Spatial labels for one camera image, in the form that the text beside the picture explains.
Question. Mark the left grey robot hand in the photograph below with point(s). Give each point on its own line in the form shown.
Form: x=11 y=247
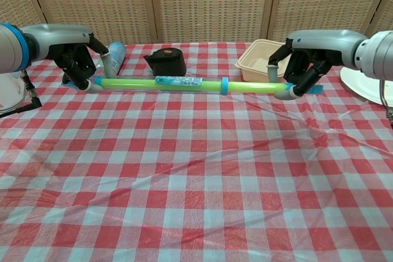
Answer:
x=58 y=38

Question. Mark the woven wooden folding screen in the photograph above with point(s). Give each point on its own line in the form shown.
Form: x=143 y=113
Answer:
x=208 y=4

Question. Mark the black camping kettle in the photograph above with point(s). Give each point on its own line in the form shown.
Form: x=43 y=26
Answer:
x=169 y=62

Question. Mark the blue green toy water pump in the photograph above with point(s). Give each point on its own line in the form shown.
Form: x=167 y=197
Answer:
x=245 y=87

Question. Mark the white paper plate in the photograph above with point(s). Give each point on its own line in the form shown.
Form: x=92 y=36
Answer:
x=353 y=85

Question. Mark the beige plastic food container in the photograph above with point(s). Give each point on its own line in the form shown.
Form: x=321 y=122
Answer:
x=258 y=56

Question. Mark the silver blue drink can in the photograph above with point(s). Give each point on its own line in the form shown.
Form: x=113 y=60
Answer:
x=118 y=51

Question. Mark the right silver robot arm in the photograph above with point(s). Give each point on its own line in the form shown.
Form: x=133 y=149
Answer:
x=374 y=53

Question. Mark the red white checkered tablecloth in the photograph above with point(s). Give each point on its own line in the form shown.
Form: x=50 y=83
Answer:
x=196 y=188

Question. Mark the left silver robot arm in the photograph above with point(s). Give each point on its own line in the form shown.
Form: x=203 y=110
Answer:
x=10 y=47

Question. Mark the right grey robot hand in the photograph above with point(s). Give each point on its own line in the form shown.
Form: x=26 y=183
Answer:
x=322 y=41

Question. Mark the white electric iron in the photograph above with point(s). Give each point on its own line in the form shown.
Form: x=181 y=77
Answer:
x=9 y=93

